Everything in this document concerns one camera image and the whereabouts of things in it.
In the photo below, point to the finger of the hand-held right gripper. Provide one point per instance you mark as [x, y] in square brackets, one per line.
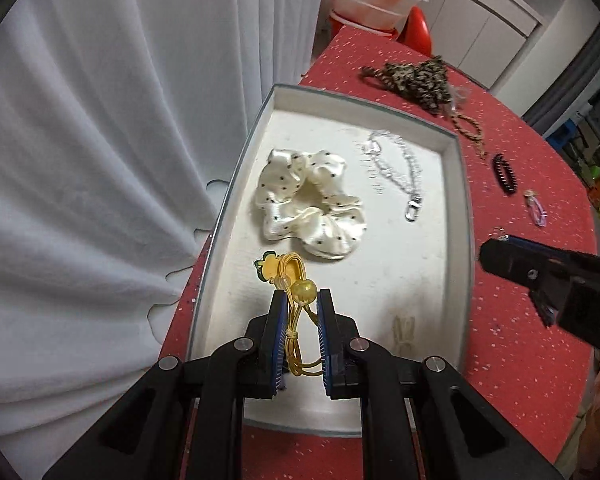
[520, 267]
[530, 246]

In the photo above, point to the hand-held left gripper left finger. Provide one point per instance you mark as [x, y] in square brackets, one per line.
[279, 330]

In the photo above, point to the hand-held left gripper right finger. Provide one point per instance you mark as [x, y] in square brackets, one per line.
[326, 330]

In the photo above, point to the gold rabbit hair clip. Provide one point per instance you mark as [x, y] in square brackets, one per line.
[405, 337]

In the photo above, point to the white shallow box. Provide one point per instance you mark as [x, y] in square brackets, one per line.
[410, 270]

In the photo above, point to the white polka dot scrunchie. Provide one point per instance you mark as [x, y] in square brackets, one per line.
[285, 175]

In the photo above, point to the blue plastic stool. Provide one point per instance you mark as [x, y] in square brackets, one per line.
[562, 136]

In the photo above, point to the clear plastic hair claw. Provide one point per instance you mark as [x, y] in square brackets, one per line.
[459, 96]

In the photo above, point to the grey curtain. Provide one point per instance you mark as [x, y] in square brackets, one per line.
[570, 75]

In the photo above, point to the leopard print scrunchie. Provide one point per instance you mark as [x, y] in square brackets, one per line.
[415, 80]

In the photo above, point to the white cabinet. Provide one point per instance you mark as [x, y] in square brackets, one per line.
[470, 35]

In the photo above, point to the white curtain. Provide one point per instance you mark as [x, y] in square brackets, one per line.
[105, 160]

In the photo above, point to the red plastic stool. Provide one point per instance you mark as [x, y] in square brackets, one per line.
[415, 30]

